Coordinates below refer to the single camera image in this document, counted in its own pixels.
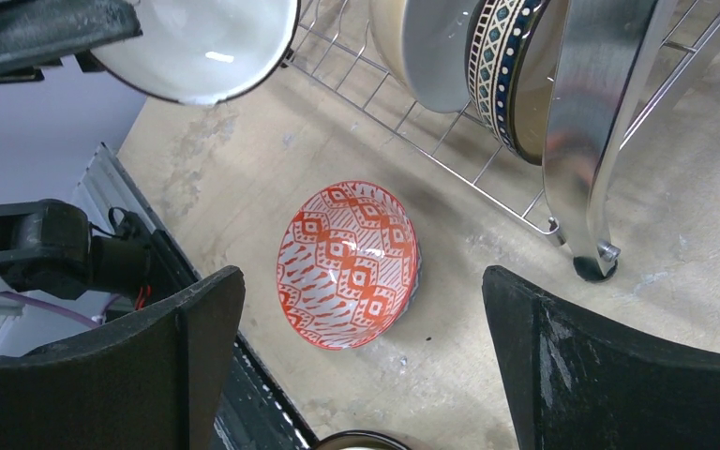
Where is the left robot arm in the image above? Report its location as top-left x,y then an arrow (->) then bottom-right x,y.
0,1 -> 152,300

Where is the beige speckled bowl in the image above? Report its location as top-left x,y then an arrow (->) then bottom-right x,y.
368,0 -> 478,113

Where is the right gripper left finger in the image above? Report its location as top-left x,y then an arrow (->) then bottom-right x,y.
0,266 -> 246,449

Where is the red geometric pattern bowl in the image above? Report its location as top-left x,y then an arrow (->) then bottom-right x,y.
277,180 -> 422,351

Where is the red floral pattern bowl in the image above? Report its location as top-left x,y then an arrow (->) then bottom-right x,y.
314,429 -> 412,450

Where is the white red-rimmed bowl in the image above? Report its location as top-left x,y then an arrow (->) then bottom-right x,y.
91,0 -> 301,106

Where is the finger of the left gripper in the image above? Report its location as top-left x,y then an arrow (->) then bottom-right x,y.
0,1 -> 142,78

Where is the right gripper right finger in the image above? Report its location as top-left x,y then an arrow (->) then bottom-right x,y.
482,265 -> 720,449

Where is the steel two-tier dish rack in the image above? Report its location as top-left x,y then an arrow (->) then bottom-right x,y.
284,1 -> 720,282

